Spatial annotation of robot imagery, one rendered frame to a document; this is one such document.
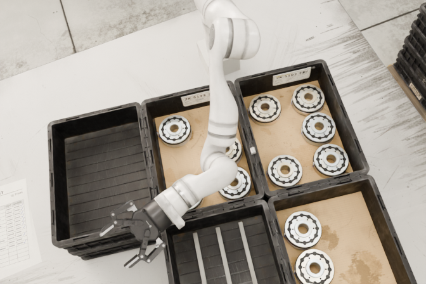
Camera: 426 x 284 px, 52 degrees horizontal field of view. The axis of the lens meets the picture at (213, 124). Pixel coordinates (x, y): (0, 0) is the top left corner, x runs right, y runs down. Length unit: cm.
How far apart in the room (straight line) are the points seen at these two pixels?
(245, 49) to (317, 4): 95
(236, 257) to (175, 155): 37
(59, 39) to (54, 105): 121
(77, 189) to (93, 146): 15
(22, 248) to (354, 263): 104
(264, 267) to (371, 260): 29
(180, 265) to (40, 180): 63
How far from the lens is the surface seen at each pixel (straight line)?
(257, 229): 131
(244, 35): 98
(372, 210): 133
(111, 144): 148
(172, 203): 104
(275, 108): 142
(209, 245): 130
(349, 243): 132
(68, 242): 130
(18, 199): 168
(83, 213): 142
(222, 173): 104
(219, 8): 115
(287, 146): 139
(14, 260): 162
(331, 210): 134
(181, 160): 139
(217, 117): 102
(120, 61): 180
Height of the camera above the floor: 210
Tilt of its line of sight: 62 degrees down
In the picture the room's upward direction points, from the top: 11 degrees counter-clockwise
